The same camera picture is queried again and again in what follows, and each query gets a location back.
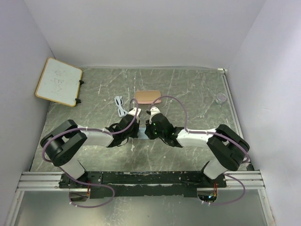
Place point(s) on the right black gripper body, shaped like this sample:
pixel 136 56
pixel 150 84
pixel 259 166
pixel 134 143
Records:
pixel 153 133

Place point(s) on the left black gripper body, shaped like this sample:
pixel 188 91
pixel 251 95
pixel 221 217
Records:
pixel 133 133

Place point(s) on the light blue cleaning cloth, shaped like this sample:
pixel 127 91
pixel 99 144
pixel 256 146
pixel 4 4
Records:
pixel 141 134

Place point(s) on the pink glasses case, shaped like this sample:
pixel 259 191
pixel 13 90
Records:
pixel 146 97

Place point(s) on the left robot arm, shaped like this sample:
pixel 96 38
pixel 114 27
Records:
pixel 63 142

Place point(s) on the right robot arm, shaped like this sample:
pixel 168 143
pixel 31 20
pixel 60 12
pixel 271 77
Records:
pixel 229 149

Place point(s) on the white sunglasses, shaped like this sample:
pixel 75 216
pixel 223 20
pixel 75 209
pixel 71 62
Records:
pixel 119 103

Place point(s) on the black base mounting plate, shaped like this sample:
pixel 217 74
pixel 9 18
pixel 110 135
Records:
pixel 154 183

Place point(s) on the clear plastic cup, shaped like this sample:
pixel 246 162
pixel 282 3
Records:
pixel 221 98

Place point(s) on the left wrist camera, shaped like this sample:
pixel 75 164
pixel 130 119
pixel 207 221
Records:
pixel 135 112

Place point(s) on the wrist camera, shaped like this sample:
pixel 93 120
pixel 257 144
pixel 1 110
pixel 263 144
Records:
pixel 135 112
pixel 153 111

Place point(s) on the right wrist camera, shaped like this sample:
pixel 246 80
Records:
pixel 153 111

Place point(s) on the small whiteboard orange frame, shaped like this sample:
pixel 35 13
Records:
pixel 60 83

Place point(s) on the aluminium rail frame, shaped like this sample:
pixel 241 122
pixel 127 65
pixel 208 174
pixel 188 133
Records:
pixel 45 197

